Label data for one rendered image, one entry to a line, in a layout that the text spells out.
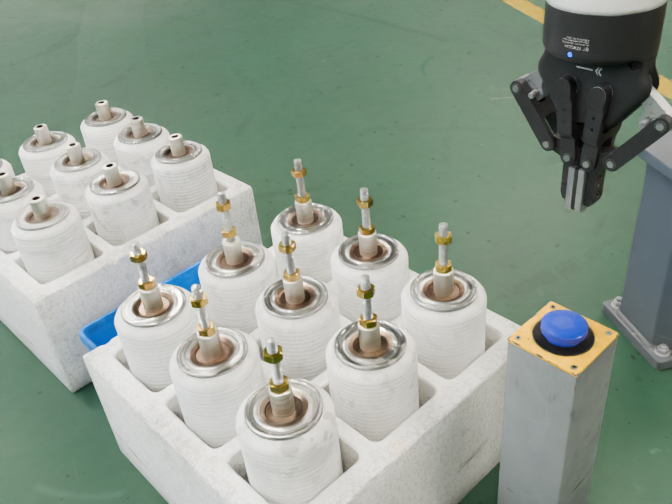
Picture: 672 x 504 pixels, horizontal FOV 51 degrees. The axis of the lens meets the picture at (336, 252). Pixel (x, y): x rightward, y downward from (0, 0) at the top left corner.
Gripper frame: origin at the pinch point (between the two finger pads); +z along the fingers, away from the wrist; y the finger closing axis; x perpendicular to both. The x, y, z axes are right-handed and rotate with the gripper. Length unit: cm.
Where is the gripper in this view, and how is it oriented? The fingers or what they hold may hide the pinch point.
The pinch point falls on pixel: (581, 185)
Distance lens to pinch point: 57.7
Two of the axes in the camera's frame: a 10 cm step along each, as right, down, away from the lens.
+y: 6.9, 3.7, -6.3
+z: 0.9, 8.1, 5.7
